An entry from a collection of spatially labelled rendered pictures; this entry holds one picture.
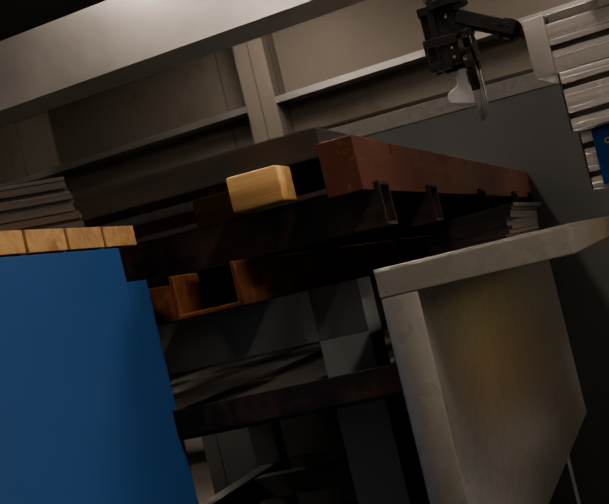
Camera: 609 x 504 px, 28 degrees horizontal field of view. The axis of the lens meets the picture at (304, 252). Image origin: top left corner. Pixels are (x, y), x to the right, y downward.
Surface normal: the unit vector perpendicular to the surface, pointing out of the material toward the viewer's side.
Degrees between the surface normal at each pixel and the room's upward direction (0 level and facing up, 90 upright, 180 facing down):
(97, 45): 90
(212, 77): 90
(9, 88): 90
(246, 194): 90
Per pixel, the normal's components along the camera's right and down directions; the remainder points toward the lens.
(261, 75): -0.42, 0.07
